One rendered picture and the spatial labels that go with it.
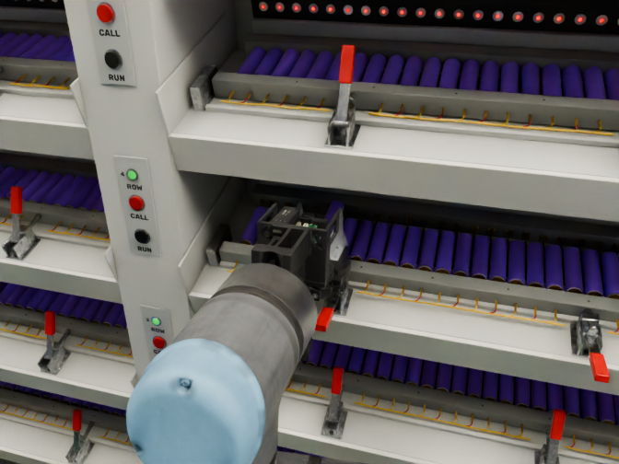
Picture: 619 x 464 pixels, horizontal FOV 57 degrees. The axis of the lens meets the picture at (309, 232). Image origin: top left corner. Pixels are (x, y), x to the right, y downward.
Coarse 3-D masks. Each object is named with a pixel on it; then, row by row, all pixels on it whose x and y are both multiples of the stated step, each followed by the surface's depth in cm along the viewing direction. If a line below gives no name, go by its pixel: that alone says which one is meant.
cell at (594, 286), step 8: (584, 256) 67; (592, 256) 66; (584, 264) 66; (592, 264) 65; (584, 272) 65; (592, 272) 64; (600, 272) 64; (584, 280) 64; (592, 280) 63; (600, 280) 63; (592, 288) 63; (600, 288) 63
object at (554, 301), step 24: (360, 264) 67; (384, 288) 66; (408, 288) 66; (432, 288) 65; (456, 288) 64; (480, 288) 63; (504, 288) 63; (528, 288) 63; (480, 312) 63; (552, 312) 62; (576, 312) 61; (600, 312) 60
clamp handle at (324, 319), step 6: (336, 288) 64; (336, 294) 64; (330, 300) 63; (336, 300) 63; (330, 306) 62; (324, 312) 60; (330, 312) 61; (318, 318) 60; (324, 318) 60; (330, 318) 60; (318, 324) 58; (324, 324) 58; (318, 330) 59; (324, 330) 58
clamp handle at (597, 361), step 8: (592, 336) 58; (592, 344) 57; (592, 352) 56; (600, 352) 56; (592, 360) 54; (600, 360) 54; (592, 368) 54; (600, 368) 53; (600, 376) 52; (608, 376) 52
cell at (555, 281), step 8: (552, 248) 67; (560, 248) 68; (552, 256) 66; (560, 256) 67; (552, 264) 65; (560, 264) 66; (552, 272) 65; (560, 272) 65; (552, 280) 64; (560, 280) 64
